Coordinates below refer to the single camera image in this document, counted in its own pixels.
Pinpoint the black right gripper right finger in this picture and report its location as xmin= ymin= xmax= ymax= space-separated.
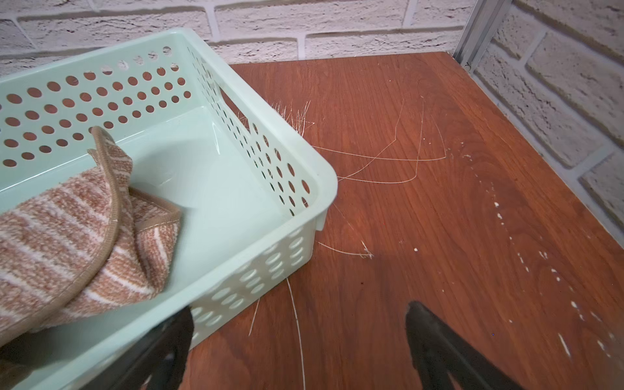
xmin=406 ymin=302 xmax=521 ymax=389

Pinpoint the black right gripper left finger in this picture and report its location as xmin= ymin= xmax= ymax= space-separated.
xmin=83 ymin=306 xmax=194 ymax=389

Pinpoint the striped brown white dishcloth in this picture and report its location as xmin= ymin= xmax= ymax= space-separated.
xmin=1 ymin=127 xmax=181 ymax=344

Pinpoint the mint green perforated basket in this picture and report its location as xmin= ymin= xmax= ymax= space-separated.
xmin=1 ymin=29 xmax=337 ymax=389

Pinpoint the aluminium corner post right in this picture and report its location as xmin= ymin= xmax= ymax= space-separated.
xmin=453 ymin=0 xmax=512 ymax=72

